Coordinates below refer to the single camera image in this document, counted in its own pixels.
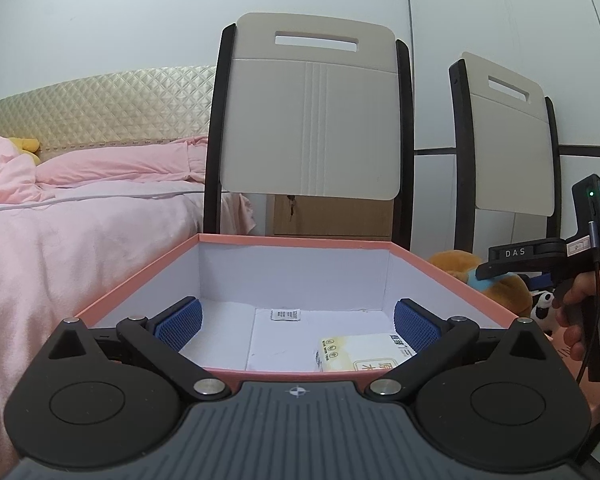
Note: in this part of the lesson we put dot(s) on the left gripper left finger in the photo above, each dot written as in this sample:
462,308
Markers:
100,397

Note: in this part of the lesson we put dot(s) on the bed with pink sheet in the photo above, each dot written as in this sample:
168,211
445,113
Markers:
59,256

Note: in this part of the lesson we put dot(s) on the near beige folding chair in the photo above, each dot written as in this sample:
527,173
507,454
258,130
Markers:
304,105

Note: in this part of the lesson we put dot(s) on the pink cardboard box base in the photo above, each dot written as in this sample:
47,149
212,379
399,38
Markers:
268,302

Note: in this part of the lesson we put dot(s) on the pink crumpled duvet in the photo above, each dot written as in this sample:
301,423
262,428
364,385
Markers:
17,177

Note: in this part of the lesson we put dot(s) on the far beige folding chair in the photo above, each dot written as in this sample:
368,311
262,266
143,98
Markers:
508,175

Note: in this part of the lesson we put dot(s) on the person right hand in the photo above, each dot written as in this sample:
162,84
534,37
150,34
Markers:
579,296

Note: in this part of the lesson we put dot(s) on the wooden nightstand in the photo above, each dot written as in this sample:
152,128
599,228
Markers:
329,217

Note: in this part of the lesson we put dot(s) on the beige folding chair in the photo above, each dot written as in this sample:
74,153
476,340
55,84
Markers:
508,175
304,105

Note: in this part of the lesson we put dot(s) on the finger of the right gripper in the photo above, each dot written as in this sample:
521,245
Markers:
547,256
538,282

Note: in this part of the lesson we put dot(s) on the beige quilted headboard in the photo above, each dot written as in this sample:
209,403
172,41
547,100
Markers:
138,107

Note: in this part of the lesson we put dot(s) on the orange plush dog toy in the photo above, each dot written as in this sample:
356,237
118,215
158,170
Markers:
509,290

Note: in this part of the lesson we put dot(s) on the pink box lid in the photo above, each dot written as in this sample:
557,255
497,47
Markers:
591,390

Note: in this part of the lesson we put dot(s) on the white medicine box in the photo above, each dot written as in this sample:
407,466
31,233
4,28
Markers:
362,353

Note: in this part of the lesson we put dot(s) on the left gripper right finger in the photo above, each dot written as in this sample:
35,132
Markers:
492,399

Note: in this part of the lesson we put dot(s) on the yellow plush on bed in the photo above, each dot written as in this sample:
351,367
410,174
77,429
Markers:
27,146

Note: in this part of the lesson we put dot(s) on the pink pillow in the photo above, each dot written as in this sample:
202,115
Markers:
181,160

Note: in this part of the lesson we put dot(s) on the panda plush toy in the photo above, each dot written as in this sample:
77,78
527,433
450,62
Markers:
543,313

